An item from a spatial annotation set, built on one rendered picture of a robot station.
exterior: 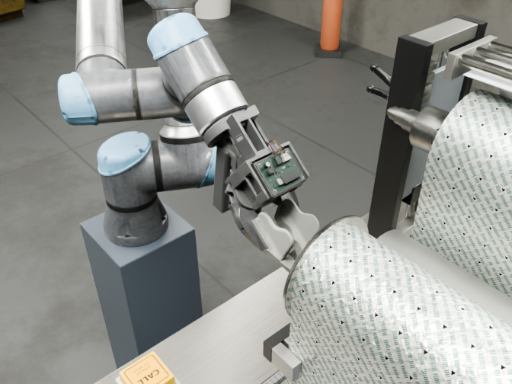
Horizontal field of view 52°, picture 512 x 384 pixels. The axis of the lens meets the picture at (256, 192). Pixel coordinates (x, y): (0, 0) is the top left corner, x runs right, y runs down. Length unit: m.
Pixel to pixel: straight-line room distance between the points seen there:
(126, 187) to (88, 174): 2.03
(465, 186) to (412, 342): 0.24
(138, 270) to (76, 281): 1.30
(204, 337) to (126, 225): 0.34
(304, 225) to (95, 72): 0.36
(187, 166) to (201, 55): 0.49
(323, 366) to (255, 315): 0.42
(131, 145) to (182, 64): 0.49
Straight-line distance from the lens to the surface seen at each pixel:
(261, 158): 0.64
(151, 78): 0.78
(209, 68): 0.67
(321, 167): 3.11
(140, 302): 1.29
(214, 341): 1.03
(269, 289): 1.11
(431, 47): 0.80
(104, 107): 0.77
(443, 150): 0.71
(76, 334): 2.30
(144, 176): 1.14
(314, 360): 0.67
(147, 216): 1.21
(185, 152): 1.12
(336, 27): 4.56
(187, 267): 1.32
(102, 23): 0.89
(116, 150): 1.15
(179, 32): 0.69
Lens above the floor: 1.71
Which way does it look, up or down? 36 degrees down
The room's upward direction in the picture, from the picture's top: straight up
